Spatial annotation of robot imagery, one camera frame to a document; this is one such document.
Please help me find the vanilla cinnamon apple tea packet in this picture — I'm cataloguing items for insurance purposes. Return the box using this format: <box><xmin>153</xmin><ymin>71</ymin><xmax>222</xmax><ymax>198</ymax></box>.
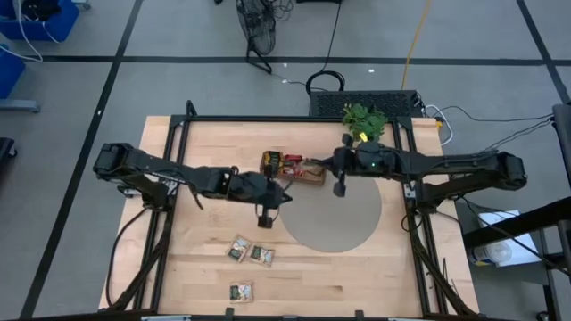
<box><xmin>248</xmin><ymin>243</ymin><xmax>277</xmax><ymax>268</ymax></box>

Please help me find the grey round mat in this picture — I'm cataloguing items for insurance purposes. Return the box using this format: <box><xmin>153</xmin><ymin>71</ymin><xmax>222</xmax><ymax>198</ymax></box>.
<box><xmin>278</xmin><ymin>175</ymin><xmax>384</xmax><ymax>254</ymax></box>

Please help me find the black arm base cable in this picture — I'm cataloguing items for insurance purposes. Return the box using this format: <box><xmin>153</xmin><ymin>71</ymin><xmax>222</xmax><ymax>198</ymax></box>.
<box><xmin>104</xmin><ymin>207</ymin><xmax>152</xmax><ymax>309</ymax></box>

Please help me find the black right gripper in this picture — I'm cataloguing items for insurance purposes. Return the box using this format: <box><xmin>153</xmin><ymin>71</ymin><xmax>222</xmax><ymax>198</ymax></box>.
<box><xmin>307</xmin><ymin>133</ymin><xmax>399</xmax><ymax>179</ymax></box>

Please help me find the white labelled can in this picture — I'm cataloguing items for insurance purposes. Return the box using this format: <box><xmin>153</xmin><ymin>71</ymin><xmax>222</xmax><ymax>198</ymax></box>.
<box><xmin>467</xmin><ymin>243</ymin><xmax>499</xmax><ymax>268</ymax></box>

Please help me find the brown wooden tea box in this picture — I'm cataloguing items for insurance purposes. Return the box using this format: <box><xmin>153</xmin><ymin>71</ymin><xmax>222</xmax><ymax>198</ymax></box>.
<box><xmin>259</xmin><ymin>150</ymin><xmax>327</xmax><ymax>186</ymax></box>

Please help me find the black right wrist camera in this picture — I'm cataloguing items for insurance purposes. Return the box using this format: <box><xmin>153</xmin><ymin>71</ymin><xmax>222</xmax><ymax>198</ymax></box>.
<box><xmin>332</xmin><ymin>171</ymin><xmax>349</xmax><ymax>199</ymax></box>

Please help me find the black perforated computer case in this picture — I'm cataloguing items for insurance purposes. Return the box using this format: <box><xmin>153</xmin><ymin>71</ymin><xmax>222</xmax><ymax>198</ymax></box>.
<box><xmin>309</xmin><ymin>89</ymin><xmax>424</xmax><ymax>119</ymax></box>

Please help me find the black table edge rail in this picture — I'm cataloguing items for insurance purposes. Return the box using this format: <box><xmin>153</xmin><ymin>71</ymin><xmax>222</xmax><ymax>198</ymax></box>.
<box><xmin>169</xmin><ymin>114</ymin><xmax>414</xmax><ymax>124</ymax></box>

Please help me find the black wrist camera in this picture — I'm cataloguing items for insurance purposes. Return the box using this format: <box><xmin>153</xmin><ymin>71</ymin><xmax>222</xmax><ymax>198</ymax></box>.
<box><xmin>257</xmin><ymin>208</ymin><xmax>275</xmax><ymax>230</ymax></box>
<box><xmin>332</xmin><ymin>171</ymin><xmax>349</xmax><ymax>199</ymax></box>

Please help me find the blue plastic bin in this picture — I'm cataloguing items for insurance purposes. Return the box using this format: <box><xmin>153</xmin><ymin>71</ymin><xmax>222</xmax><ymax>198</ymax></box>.
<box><xmin>0</xmin><ymin>0</ymin><xmax>81</xmax><ymax>43</ymax></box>
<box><xmin>0</xmin><ymin>43</ymin><xmax>28</xmax><ymax>101</ymax></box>

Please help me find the white cable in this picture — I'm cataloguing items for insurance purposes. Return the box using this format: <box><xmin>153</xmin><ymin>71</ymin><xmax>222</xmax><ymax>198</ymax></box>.
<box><xmin>423</xmin><ymin>103</ymin><xmax>455</xmax><ymax>147</ymax></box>

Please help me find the yellow mango tea packet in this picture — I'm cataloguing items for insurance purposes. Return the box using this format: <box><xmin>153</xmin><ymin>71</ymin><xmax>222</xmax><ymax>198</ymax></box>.
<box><xmin>261</xmin><ymin>151</ymin><xmax>284</xmax><ymax>177</ymax></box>

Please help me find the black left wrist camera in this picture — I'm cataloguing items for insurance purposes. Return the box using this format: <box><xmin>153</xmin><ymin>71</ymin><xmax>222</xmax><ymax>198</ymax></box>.
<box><xmin>257</xmin><ymin>208</ymin><xmax>275</xmax><ymax>230</ymax></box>

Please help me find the green plant in white pot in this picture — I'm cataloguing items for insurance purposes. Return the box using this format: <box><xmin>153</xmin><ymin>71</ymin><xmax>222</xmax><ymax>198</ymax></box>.
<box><xmin>341</xmin><ymin>103</ymin><xmax>389</xmax><ymax>144</ymax></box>

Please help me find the black looped cable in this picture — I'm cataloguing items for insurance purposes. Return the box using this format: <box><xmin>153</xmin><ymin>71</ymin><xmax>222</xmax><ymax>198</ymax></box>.
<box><xmin>304</xmin><ymin>0</ymin><xmax>346</xmax><ymax>96</ymax></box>

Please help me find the white cardboard box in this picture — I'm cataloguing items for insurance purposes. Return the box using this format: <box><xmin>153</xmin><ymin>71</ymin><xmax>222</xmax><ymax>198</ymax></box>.
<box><xmin>476</xmin><ymin>210</ymin><xmax>542</xmax><ymax>268</ymax></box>

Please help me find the tan tea packet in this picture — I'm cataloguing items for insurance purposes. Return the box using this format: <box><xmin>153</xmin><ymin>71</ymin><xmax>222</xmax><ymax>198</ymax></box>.
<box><xmin>302</xmin><ymin>160</ymin><xmax>324</xmax><ymax>179</ymax></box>

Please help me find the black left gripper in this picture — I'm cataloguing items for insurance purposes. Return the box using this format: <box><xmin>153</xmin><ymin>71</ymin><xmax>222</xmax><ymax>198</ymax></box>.
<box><xmin>229</xmin><ymin>171</ymin><xmax>294</xmax><ymax>209</ymax></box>

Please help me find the cream foil tea packet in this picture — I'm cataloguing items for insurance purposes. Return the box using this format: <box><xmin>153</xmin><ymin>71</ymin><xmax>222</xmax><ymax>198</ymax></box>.
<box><xmin>228</xmin><ymin>281</ymin><xmax>255</xmax><ymax>305</ymax></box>

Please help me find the green label tea packet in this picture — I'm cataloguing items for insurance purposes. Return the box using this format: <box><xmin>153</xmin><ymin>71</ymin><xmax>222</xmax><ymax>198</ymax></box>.
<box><xmin>227</xmin><ymin>235</ymin><xmax>252</xmax><ymax>263</ymax></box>

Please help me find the black metal stand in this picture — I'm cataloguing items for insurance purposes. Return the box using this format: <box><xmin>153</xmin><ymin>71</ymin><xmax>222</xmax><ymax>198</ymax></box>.
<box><xmin>461</xmin><ymin>103</ymin><xmax>571</xmax><ymax>321</ymax></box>

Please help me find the black table frame rail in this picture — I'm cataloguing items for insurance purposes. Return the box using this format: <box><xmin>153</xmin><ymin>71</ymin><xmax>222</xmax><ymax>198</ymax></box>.
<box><xmin>392</xmin><ymin>116</ymin><xmax>481</xmax><ymax>318</ymax></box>
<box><xmin>100</xmin><ymin>99</ymin><xmax>198</xmax><ymax>313</ymax></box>

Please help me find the black floor fan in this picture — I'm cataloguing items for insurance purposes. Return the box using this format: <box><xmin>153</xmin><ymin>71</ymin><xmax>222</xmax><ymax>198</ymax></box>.
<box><xmin>235</xmin><ymin>0</ymin><xmax>278</xmax><ymax>75</ymax></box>

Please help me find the yellow hanging cord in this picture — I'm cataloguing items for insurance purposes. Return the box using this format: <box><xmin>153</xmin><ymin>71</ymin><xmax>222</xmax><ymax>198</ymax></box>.
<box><xmin>400</xmin><ymin>0</ymin><xmax>434</xmax><ymax>91</ymax></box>

